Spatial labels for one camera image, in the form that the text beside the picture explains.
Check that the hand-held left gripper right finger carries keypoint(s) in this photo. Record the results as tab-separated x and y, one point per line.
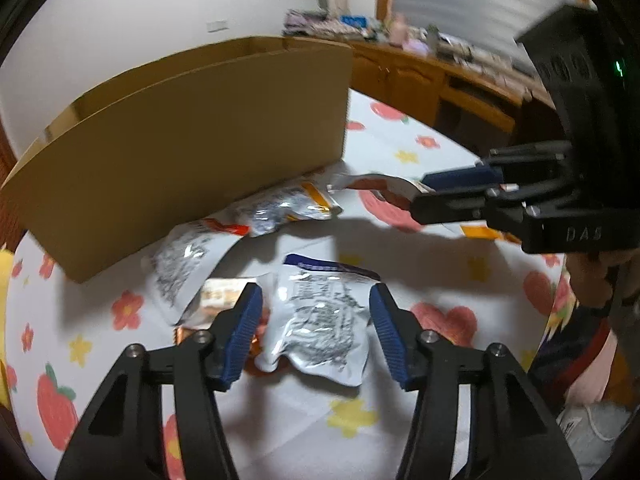
390	335

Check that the person's right hand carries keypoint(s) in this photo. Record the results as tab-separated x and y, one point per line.
590	280

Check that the white wall switch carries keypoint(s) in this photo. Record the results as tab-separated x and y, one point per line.
217	25

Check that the purple storage bag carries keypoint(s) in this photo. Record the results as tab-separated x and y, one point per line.
302	20

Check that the brown shiny snack packet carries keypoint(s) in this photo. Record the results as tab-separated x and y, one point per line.
260	325

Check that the silver printed snack packet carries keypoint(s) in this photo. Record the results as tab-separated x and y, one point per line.
185	260

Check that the yellow plush toy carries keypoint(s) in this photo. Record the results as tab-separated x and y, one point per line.
3	285

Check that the blue box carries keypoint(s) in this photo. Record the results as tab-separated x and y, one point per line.
354	20

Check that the pink tissue box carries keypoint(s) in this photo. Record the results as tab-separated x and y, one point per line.
417	46

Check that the wooden cabinet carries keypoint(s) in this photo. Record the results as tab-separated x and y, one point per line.
410	80

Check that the cardboard box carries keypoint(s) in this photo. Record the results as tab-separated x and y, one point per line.
175	160

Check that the white strawberry print blanket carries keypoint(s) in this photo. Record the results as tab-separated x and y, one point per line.
310	420

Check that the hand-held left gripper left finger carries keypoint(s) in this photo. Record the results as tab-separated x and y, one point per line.
242	330

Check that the green lidded bottle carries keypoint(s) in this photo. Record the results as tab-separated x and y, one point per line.
432	39

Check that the pink bottle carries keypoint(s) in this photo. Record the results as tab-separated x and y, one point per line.
398	30

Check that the grey window blind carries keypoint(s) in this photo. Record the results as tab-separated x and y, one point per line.
475	0

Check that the folded floral cloth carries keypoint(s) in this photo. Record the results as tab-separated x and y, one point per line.
330	27

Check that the clear chicken feet snack packet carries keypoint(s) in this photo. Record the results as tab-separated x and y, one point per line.
370	187

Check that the silver packet with blue top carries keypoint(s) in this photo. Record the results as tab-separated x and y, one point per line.
320	320

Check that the white shoe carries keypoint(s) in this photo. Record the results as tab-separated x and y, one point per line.
595	430

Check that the silver packet with orange edge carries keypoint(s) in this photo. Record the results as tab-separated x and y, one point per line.
285	210

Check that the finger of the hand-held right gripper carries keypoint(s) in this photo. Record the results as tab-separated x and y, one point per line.
450	207
460	177

